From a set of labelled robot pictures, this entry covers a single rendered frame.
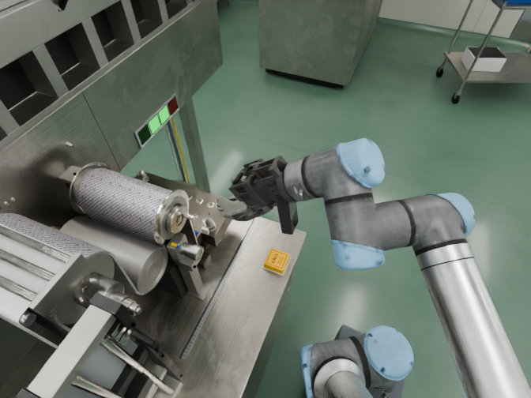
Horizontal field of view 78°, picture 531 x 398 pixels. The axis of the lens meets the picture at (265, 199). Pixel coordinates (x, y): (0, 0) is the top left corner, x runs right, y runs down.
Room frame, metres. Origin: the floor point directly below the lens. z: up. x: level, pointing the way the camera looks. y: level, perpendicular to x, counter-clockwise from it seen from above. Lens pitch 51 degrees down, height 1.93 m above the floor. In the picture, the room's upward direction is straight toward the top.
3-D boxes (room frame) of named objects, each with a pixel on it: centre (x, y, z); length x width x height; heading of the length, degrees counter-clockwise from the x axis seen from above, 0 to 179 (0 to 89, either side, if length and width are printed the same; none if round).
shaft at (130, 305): (0.23, 0.26, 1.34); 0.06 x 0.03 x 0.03; 68
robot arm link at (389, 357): (0.21, -0.28, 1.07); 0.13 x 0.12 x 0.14; 101
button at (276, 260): (0.55, -0.04, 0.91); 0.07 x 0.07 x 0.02; 68
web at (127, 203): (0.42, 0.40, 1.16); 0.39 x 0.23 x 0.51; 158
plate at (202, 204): (0.72, 0.32, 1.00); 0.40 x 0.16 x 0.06; 68
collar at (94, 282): (0.25, 0.31, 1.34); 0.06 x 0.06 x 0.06; 68
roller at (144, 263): (0.43, 0.40, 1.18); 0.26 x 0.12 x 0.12; 68
